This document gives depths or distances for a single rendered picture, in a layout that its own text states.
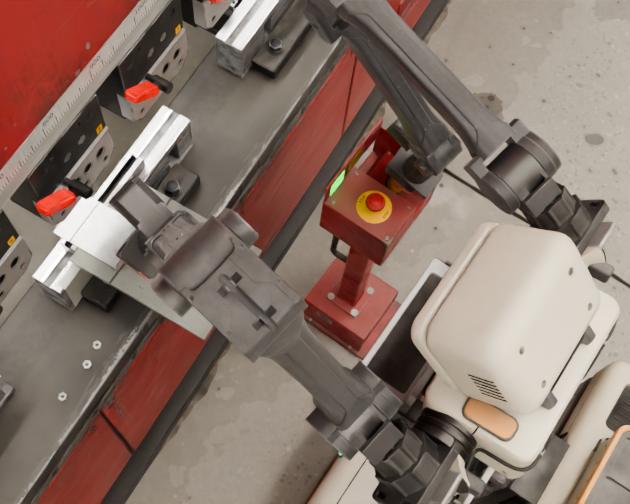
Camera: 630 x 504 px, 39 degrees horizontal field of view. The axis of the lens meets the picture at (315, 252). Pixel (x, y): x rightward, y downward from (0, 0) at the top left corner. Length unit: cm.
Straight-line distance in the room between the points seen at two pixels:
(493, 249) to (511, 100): 177
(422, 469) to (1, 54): 71
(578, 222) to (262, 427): 131
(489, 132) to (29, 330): 85
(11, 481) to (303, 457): 103
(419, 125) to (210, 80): 46
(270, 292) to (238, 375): 163
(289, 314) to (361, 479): 133
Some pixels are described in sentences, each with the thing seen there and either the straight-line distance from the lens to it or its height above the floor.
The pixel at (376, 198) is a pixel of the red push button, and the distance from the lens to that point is 174.
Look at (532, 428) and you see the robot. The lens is 121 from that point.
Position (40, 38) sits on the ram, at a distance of 106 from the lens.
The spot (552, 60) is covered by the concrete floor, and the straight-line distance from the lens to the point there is 302.
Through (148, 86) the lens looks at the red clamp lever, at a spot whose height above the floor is 129.
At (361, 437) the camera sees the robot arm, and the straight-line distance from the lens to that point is 114.
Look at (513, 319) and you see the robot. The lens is 107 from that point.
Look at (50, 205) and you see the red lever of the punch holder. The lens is 119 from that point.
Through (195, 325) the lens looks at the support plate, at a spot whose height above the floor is 100.
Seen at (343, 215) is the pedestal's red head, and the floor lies 78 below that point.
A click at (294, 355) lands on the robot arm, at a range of 88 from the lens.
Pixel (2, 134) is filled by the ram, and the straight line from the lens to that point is 109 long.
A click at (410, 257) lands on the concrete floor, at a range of 258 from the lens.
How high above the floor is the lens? 237
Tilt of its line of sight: 68 degrees down
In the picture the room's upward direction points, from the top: 9 degrees clockwise
